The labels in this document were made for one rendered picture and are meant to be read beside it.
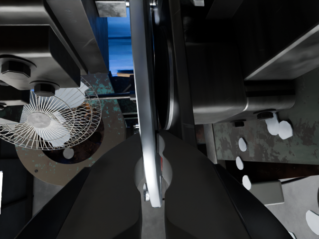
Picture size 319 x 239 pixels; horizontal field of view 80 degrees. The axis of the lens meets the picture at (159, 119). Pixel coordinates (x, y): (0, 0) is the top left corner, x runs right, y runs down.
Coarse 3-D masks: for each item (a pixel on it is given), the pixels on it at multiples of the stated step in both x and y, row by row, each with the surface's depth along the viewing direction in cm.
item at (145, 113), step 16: (144, 0) 10; (144, 16) 10; (144, 32) 10; (144, 48) 10; (144, 64) 10; (144, 80) 10; (144, 96) 10; (144, 112) 10; (144, 128) 11; (144, 144) 11; (144, 160) 12; (160, 160) 29; (160, 176) 21; (160, 192) 17
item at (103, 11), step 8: (96, 0) 24; (104, 0) 24; (112, 0) 24; (120, 0) 24; (104, 8) 25; (112, 8) 25; (120, 8) 25; (104, 16) 26; (112, 16) 26; (120, 16) 26
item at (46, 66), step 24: (0, 0) 16; (24, 0) 16; (0, 24) 18; (24, 24) 18; (48, 24) 19; (0, 48) 18; (24, 48) 18; (48, 48) 18; (72, 48) 24; (0, 72) 21; (24, 72) 19; (48, 72) 22; (72, 72) 25; (48, 96) 26
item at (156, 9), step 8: (152, 0) 31; (160, 0) 23; (184, 0) 22; (160, 8) 23; (184, 8) 23; (192, 8) 23; (184, 16) 24; (192, 16) 24; (152, 24) 33; (184, 24) 26; (184, 32) 27
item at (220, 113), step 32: (160, 32) 21; (160, 64) 23; (192, 64) 19; (224, 64) 20; (160, 96) 24; (192, 96) 19; (224, 96) 19; (256, 96) 20; (288, 96) 20; (192, 128) 16
